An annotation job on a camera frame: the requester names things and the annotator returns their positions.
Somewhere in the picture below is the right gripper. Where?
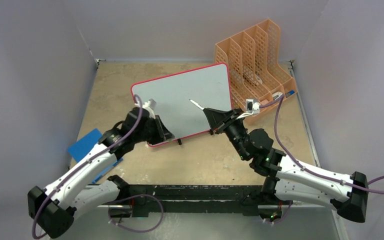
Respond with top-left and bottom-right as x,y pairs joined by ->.
203,109 -> 249,161

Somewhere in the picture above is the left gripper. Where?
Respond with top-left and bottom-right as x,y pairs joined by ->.
134,115 -> 174,146

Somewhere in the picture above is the green capped white marker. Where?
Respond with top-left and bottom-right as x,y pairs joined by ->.
189,99 -> 205,111

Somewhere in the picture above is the pink framed whiteboard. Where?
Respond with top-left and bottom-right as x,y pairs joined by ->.
130,63 -> 232,145

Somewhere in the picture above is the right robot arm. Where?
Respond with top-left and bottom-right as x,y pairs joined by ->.
203,108 -> 368,223

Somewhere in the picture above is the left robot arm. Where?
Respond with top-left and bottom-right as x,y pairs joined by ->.
27,107 -> 174,240

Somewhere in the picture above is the white stapler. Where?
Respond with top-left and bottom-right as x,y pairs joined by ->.
272,91 -> 284,102

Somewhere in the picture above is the orange file organizer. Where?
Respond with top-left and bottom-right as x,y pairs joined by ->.
213,19 -> 298,110

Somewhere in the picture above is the black base bar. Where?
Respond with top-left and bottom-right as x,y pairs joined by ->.
117,184 -> 278,216

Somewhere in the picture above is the blue book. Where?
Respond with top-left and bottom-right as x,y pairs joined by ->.
67,128 -> 123,184

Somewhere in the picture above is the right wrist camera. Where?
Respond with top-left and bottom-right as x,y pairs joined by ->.
236,99 -> 261,120

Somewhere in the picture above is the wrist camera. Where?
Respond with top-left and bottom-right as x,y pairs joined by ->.
142,98 -> 157,115
236,99 -> 261,120

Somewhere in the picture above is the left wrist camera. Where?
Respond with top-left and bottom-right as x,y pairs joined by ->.
142,98 -> 157,115

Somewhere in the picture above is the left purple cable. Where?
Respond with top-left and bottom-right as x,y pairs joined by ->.
31,94 -> 144,239

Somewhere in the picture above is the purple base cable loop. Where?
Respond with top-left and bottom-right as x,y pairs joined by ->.
109,193 -> 165,234

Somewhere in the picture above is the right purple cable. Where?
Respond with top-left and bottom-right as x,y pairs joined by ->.
259,94 -> 384,196

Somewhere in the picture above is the aluminium frame rail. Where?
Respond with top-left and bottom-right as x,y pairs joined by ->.
38,212 -> 58,239

